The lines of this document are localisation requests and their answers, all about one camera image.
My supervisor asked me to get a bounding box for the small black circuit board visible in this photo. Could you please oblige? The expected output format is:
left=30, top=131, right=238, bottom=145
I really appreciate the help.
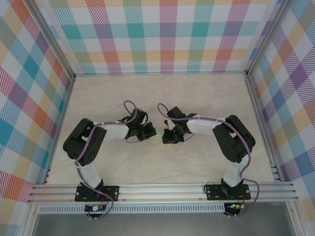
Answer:
left=84, top=205, right=107, bottom=212

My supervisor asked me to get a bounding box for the grey metal panel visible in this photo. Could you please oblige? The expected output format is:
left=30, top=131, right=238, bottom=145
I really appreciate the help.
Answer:
left=31, top=213, right=296, bottom=236

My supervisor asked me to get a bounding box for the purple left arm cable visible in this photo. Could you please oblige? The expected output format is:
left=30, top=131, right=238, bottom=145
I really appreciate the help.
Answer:
left=75, top=100, right=138, bottom=221

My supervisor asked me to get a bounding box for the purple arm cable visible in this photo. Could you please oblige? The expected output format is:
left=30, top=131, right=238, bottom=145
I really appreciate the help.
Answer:
left=75, top=100, right=138, bottom=221
left=157, top=102, right=259, bottom=218

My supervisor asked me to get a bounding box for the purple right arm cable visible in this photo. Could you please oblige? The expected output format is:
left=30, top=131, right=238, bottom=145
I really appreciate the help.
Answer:
left=157, top=102, right=259, bottom=218

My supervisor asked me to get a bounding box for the wide aluminium mounting rail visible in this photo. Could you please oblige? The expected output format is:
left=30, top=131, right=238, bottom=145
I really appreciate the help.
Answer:
left=27, top=181, right=300, bottom=204

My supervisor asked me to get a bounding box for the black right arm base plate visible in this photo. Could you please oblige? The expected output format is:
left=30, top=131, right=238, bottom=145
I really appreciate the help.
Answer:
left=205, top=183, right=252, bottom=201

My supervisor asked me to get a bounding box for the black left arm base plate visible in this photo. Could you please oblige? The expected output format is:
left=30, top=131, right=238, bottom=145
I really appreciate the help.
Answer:
left=75, top=185, right=120, bottom=202

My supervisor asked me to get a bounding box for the slotted grey cable duct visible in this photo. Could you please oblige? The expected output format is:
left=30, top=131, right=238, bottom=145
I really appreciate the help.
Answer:
left=38, top=204, right=226, bottom=214

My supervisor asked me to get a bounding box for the aluminium frame rail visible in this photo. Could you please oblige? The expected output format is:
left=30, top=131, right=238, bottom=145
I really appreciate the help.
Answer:
left=43, top=77, right=76, bottom=185
left=245, top=73, right=283, bottom=182

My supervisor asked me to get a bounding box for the aluminium frame post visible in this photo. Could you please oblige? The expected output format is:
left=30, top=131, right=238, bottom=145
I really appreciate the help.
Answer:
left=245, top=0, right=290, bottom=77
left=26, top=0, right=76, bottom=81

